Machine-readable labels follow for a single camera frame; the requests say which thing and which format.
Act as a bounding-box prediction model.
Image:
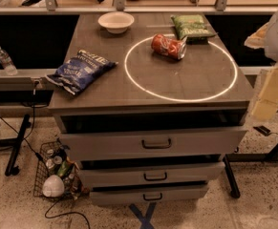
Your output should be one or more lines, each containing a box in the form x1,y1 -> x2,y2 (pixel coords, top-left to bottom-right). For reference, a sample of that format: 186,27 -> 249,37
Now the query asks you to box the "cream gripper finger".
251,64 -> 278,121
244,23 -> 268,50

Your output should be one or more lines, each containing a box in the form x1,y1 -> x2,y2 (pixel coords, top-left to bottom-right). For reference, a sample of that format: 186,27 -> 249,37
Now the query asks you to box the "red coke can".
151,34 -> 186,60

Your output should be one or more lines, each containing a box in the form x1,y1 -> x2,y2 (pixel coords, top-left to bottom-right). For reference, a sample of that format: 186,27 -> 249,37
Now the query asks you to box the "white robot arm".
245,11 -> 278,121

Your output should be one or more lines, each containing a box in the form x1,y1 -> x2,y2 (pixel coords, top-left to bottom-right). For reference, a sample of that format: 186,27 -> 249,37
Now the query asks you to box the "black power adapter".
254,126 -> 271,136

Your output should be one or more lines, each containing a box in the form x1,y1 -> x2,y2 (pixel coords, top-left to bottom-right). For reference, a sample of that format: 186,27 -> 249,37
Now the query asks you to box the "green chip bag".
171,14 -> 216,41

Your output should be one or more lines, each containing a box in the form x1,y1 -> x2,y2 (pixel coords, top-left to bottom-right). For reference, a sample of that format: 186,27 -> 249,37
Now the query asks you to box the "black table leg right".
224,156 -> 241,198

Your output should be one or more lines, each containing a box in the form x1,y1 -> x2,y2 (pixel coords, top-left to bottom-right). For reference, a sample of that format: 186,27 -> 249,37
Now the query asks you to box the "black table leg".
5,114 -> 30,177
224,156 -> 241,198

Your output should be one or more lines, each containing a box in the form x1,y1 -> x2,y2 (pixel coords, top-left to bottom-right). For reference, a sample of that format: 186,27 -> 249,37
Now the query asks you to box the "grey drawer cabinet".
50,13 -> 253,193

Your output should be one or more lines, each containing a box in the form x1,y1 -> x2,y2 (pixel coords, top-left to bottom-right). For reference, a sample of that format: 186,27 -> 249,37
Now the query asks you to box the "white bowl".
98,11 -> 135,34

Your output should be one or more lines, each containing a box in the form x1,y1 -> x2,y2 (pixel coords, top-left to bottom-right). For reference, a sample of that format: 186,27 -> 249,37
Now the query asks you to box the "middle drawer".
78,162 -> 224,188

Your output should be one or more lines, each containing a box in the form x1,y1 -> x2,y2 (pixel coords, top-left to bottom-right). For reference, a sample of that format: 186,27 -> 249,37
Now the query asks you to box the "drawer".
78,162 -> 224,188
59,127 -> 246,161
90,184 -> 208,206

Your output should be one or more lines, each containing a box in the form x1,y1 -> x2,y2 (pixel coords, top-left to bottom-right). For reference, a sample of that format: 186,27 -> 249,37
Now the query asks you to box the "blue chip bag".
46,50 -> 118,95

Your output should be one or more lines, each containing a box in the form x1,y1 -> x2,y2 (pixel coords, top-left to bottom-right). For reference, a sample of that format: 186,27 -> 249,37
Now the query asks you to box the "blue tape cross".
129,202 -> 157,229

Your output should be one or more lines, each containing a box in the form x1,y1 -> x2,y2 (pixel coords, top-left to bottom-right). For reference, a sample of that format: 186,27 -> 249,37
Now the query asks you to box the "top drawer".
59,127 -> 246,161

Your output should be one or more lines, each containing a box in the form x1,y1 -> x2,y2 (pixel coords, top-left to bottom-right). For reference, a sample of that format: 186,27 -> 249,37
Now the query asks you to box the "bottom drawer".
90,184 -> 208,206

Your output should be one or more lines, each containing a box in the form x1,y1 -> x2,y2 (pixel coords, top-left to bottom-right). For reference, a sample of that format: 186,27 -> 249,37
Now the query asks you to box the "white round object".
42,175 -> 65,198

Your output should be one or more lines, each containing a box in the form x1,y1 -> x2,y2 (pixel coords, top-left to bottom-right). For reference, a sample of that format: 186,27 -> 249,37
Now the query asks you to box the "clear water bottle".
0,47 -> 17,76

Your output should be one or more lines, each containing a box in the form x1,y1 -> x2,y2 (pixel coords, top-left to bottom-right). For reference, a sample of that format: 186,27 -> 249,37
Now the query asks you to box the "grey side shelf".
0,69 -> 54,92

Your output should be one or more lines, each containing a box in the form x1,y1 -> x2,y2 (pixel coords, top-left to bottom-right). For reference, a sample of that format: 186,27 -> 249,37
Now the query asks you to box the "black table leg left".
5,114 -> 30,177

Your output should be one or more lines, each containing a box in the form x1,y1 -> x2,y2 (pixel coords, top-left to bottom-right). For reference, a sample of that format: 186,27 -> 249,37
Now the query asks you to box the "black wire basket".
33,140 -> 83,199

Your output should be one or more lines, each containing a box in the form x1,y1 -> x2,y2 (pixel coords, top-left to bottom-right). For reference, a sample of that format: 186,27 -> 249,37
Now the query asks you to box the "black floor cable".
44,197 -> 92,229

